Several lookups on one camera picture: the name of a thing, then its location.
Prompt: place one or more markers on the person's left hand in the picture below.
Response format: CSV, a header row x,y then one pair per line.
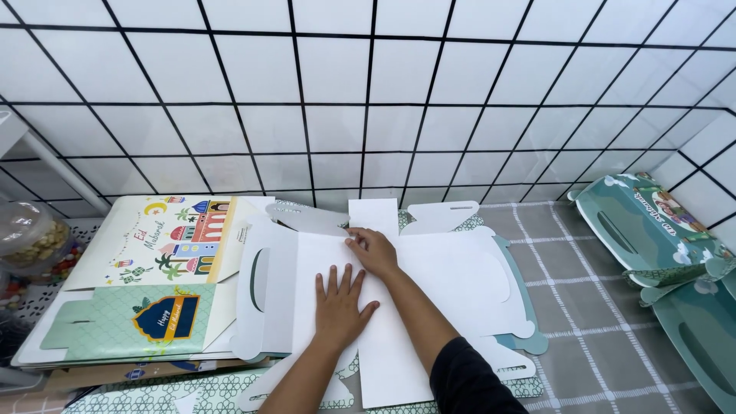
x,y
339,316

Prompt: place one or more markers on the person's right hand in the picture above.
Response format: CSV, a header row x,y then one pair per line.
x,y
376,253

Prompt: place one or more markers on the person's right fingers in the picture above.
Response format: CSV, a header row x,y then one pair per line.
x,y
356,238

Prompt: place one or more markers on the white cardboard box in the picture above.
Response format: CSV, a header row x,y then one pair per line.
x,y
448,276

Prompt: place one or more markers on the teal flat cardboard box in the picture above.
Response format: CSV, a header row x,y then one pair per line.
x,y
526,305

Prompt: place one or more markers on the black sleeve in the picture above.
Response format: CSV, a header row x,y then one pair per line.
x,y
471,382

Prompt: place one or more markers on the cream printed flat gift box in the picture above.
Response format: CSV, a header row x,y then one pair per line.
x,y
167,241

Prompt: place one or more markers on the green flat box blue badge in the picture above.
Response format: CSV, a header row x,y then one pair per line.
x,y
121,322

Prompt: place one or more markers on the green lattice flat cardboard box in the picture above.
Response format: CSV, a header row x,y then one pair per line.
x,y
144,394

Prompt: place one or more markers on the stack of flat cardboard boxes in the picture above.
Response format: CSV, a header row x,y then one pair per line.
x,y
115,372

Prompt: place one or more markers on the green assembled gift box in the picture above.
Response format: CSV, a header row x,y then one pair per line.
x,y
638,224
698,339

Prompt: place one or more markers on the clear jar of coloured candies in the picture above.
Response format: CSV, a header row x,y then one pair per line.
x,y
60,267

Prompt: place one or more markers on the white metal rack pole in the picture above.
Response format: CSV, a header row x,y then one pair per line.
x,y
54,164

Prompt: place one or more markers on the white perforated plastic basket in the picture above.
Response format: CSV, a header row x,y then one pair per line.
x,y
49,290

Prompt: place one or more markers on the clear plastic jar of nuts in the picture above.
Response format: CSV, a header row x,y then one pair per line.
x,y
31,233

